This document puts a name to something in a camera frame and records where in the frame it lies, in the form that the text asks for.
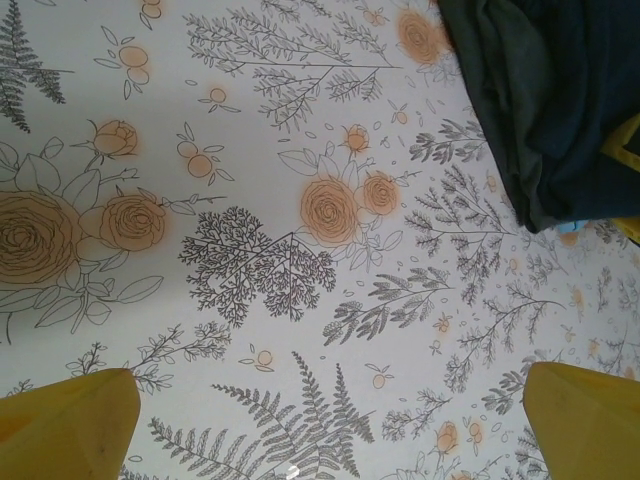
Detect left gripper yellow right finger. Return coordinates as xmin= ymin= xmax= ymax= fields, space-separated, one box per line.
xmin=521 ymin=361 xmax=640 ymax=480

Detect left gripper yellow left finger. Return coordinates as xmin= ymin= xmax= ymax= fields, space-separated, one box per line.
xmin=0 ymin=367 xmax=141 ymax=480

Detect navy blue t-shirt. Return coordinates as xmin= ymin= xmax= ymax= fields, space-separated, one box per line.
xmin=479 ymin=0 xmax=640 ymax=234

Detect grey folded t-shirt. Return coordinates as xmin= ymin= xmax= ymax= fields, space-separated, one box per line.
xmin=437 ymin=0 xmax=556 ymax=231

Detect floral print tablecloth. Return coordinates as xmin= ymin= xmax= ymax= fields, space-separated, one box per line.
xmin=0 ymin=0 xmax=640 ymax=480

